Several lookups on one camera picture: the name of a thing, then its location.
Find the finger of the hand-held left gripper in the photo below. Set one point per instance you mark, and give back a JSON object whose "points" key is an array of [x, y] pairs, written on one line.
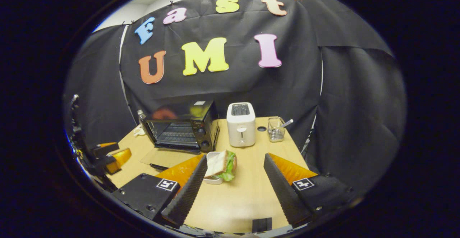
{"points": [[122, 160], [107, 151]]}

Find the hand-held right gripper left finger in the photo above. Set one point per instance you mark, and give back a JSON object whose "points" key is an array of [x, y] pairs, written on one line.
{"points": [[188, 195]]}

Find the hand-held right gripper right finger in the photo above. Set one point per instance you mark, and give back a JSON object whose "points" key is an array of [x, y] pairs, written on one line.
{"points": [[284, 195]]}

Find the lettuce sandwich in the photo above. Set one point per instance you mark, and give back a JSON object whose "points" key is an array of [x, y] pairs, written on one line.
{"points": [[220, 164]]}

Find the black electric oven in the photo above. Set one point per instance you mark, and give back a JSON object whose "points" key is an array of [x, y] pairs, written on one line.
{"points": [[201, 123]]}

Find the small white dish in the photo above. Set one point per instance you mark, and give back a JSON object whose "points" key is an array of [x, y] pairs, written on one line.
{"points": [[211, 181]]}

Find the white divided plate with beans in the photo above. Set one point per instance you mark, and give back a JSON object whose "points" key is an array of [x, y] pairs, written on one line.
{"points": [[138, 131]]}

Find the clear plastic water bottle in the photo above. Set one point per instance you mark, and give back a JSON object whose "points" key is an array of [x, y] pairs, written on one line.
{"points": [[141, 115]]}

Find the small black round cap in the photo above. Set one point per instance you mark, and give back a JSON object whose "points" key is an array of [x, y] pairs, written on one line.
{"points": [[262, 128]]}

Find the white toaster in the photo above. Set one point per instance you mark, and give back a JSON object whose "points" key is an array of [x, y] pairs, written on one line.
{"points": [[241, 126]]}

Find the black backdrop cloth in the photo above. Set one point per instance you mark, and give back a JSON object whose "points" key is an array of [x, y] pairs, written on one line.
{"points": [[251, 87]]}

